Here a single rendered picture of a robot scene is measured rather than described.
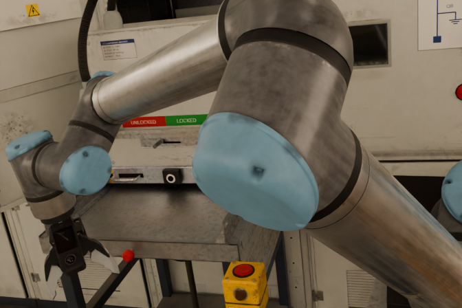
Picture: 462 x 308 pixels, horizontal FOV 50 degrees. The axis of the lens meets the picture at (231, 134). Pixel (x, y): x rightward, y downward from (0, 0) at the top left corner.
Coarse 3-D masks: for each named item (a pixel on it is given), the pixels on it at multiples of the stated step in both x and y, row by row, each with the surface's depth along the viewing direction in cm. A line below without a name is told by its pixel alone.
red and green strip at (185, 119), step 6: (204, 114) 158; (132, 120) 166; (138, 120) 165; (144, 120) 165; (150, 120) 164; (156, 120) 163; (162, 120) 163; (168, 120) 162; (174, 120) 162; (180, 120) 161; (186, 120) 160; (192, 120) 160; (198, 120) 159; (204, 120) 159; (126, 126) 167; (132, 126) 167; (138, 126) 166; (144, 126) 165
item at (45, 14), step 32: (0, 0) 161; (32, 0) 169; (64, 0) 178; (0, 32) 165; (32, 32) 173; (64, 32) 182; (0, 64) 166; (32, 64) 175; (64, 64) 184; (0, 96) 166; (32, 96) 176; (64, 96) 185; (0, 128) 169; (32, 128) 177; (64, 128) 187; (0, 160) 170; (0, 192) 171
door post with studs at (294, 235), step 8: (296, 232) 202; (296, 240) 203; (296, 248) 204; (296, 256) 206; (296, 264) 207; (296, 272) 208; (296, 280) 209; (296, 288) 211; (296, 296) 212; (304, 296) 211; (296, 304) 214; (304, 304) 212
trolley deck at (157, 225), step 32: (128, 192) 171; (160, 192) 167; (192, 192) 164; (96, 224) 151; (128, 224) 148; (160, 224) 146; (192, 224) 143; (160, 256) 138; (192, 256) 135; (224, 256) 132
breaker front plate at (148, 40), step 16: (112, 32) 157; (128, 32) 156; (144, 32) 154; (160, 32) 153; (176, 32) 151; (96, 48) 160; (144, 48) 156; (96, 64) 162; (112, 64) 161; (128, 64) 159; (208, 96) 156; (160, 112) 162; (176, 112) 161; (192, 112) 159; (208, 112) 158; (128, 128) 167; (144, 128) 166; (160, 128) 164; (176, 128) 162; (192, 128) 161; (112, 144) 171; (128, 144) 170; (144, 144) 168; (160, 144) 166; (176, 144) 164; (192, 144) 163; (112, 160) 173; (128, 160) 172; (144, 160) 170; (160, 160) 168; (176, 160) 167
